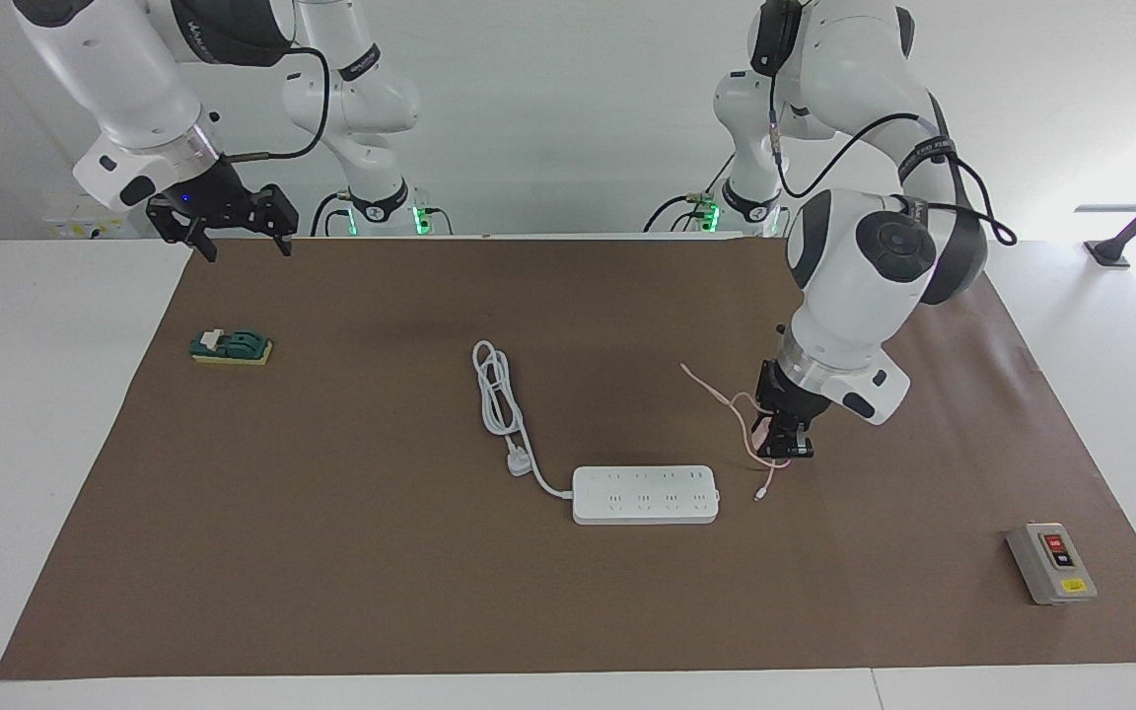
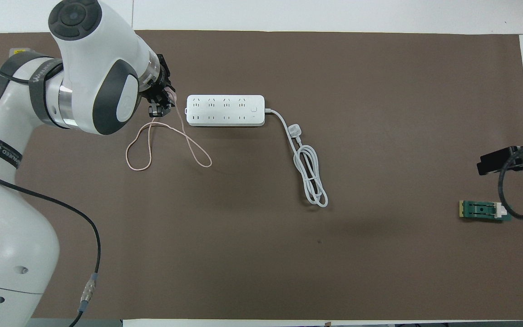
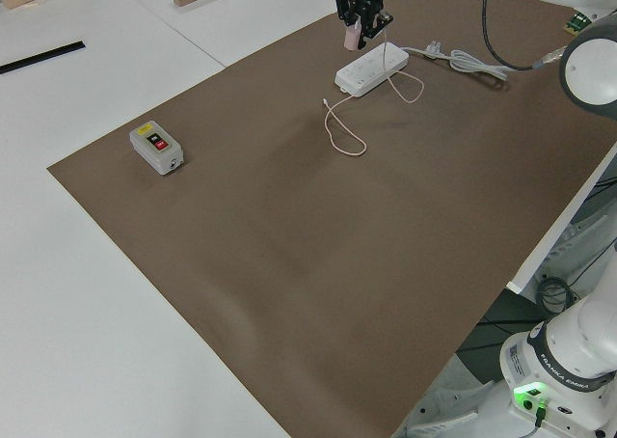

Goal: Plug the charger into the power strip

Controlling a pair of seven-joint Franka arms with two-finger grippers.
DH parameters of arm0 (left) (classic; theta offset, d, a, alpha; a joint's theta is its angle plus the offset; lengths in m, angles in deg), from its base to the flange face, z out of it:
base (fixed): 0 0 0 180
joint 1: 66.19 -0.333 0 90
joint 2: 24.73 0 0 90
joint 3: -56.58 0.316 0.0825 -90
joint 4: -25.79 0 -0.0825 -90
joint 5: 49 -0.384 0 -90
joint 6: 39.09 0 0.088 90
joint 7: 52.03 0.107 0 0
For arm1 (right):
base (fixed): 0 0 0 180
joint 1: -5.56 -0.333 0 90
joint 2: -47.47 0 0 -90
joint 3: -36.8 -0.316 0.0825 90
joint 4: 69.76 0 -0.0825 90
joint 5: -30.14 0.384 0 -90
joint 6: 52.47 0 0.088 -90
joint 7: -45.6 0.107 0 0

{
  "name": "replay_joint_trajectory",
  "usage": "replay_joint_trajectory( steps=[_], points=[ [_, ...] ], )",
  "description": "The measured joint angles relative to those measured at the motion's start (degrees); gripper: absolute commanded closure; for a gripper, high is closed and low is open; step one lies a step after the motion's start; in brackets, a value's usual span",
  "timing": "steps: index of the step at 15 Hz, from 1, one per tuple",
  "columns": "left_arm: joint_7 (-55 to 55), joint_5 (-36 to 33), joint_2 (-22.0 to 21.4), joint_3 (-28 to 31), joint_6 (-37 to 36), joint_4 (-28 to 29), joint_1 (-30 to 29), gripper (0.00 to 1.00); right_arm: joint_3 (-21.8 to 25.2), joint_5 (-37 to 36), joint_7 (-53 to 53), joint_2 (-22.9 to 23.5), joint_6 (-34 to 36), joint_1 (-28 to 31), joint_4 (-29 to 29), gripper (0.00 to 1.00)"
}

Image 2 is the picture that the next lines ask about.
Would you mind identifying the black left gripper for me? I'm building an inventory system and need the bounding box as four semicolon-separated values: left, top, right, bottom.
143;54;173;119

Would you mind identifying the pink charging cable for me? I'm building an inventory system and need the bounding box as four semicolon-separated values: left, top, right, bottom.
126;102;212;172

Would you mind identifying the white power strip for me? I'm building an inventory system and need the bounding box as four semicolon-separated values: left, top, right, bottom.
186;94;266;127

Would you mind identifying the brown table mat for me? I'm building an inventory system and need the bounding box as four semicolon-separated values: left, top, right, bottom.
0;30;523;320

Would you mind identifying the green knife switch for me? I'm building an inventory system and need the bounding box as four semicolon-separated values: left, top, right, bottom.
459;200;513;223

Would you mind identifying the white power strip cord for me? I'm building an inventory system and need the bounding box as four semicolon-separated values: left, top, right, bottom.
264;108;329;208

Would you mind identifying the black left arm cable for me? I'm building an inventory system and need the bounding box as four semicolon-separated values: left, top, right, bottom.
0;66;102;327

